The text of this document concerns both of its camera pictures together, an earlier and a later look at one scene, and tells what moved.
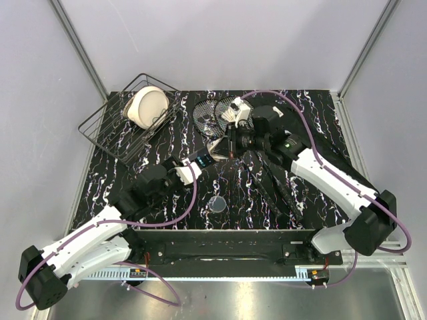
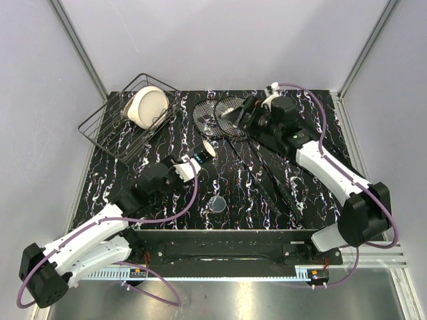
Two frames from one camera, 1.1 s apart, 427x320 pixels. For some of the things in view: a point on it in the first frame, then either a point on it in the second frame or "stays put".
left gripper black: (170, 165) stays put
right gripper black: (222, 148) → (234, 117)
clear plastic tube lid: (217, 204) stays put
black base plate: (230, 247) stays put
